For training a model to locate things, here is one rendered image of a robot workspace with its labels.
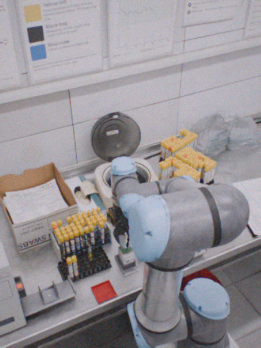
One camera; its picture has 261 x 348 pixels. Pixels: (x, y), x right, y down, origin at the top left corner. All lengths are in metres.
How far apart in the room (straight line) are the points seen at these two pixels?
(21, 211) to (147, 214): 0.99
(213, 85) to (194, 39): 0.27
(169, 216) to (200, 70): 1.29
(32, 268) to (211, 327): 0.69
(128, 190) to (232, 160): 0.96
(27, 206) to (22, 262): 0.23
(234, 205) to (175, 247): 0.13
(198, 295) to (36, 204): 0.81
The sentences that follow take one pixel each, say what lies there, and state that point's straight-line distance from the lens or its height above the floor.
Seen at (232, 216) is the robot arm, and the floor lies 1.53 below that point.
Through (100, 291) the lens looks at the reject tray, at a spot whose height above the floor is 0.88.
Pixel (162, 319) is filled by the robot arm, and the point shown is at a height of 1.17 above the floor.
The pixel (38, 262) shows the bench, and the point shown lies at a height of 0.87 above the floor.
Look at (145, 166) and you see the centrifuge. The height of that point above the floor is 1.00.
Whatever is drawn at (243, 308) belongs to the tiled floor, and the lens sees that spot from 2.53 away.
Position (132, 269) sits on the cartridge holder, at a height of 0.89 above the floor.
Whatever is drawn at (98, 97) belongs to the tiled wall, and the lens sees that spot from 1.74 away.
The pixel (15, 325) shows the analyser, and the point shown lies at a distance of 1.40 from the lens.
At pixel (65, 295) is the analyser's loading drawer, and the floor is 0.91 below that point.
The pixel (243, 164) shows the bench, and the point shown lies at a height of 0.87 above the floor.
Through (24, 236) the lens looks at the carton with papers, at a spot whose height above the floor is 0.95.
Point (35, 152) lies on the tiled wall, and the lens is 1.76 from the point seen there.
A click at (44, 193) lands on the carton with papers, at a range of 1.72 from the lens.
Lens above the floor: 2.06
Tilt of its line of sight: 39 degrees down
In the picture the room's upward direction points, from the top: straight up
